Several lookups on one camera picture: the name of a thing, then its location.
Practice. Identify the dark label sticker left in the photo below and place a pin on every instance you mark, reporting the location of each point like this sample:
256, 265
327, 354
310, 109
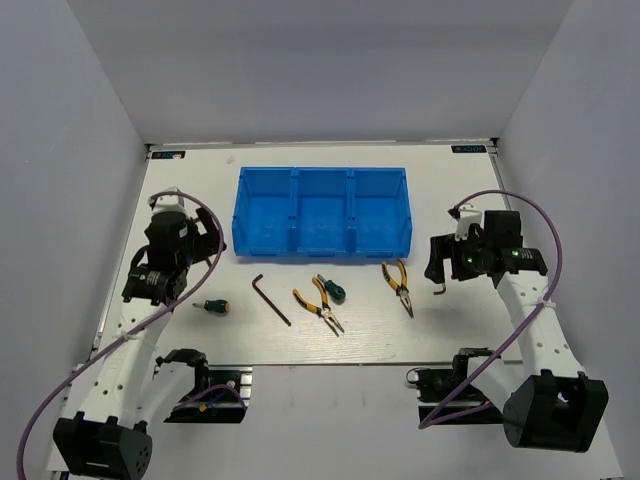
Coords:
167, 155

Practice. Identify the green screwdriver orange cap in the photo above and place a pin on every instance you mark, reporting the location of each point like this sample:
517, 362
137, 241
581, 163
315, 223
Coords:
218, 306

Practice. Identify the green stubby screwdriver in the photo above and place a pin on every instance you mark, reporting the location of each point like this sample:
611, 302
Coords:
335, 291

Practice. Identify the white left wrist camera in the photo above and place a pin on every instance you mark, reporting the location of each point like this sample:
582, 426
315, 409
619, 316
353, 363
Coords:
169, 200

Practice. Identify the yellow black needle-nose pliers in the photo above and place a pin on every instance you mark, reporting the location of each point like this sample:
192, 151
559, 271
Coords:
323, 310

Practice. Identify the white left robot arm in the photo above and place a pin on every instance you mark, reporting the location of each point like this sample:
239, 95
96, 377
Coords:
108, 438

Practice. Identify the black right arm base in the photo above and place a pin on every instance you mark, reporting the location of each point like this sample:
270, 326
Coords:
432, 385

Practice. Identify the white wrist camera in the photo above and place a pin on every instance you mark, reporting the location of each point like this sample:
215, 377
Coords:
465, 215
169, 200

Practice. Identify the yellow black pliers right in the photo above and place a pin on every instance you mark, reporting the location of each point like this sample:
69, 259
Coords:
400, 288

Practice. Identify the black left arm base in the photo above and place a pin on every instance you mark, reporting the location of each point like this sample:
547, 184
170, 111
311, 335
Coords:
217, 395

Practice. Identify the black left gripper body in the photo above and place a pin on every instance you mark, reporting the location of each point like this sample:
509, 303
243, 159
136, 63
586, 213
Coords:
208, 243

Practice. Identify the black hex key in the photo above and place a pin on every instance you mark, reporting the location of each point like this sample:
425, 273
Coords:
268, 300

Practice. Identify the dark label sticker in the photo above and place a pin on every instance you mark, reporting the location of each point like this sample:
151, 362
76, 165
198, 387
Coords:
468, 149
167, 155

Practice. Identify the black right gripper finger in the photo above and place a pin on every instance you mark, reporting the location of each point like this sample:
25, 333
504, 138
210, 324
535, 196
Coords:
447, 260
434, 269

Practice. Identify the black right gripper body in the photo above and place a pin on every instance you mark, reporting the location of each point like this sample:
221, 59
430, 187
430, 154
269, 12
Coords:
472, 251

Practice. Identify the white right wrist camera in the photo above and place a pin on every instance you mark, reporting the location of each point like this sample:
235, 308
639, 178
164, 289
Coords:
465, 215

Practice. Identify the blue three-compartment plastic bin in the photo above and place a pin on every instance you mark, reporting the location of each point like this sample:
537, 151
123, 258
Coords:
322, 212

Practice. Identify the dark label sticker right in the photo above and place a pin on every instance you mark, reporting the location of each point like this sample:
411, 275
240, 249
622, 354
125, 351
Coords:
468, 149

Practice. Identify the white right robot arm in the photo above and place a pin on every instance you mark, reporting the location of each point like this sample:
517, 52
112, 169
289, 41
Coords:
552, 404

